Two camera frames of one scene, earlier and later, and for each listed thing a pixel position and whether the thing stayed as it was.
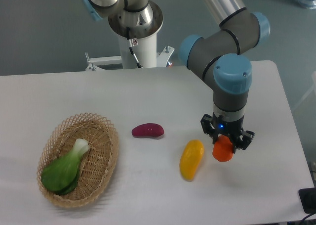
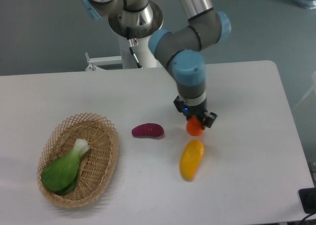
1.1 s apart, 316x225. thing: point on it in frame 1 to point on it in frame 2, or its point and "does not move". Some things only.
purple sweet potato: x=148 y=130 does not move
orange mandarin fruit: x=222 y=151 to x=194 y=127
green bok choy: x=60 y=175 does not move
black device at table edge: x=307 y=197 does not move
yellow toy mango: x=191 y=157 does not move
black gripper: x=232 y=128 to x=209 y=117
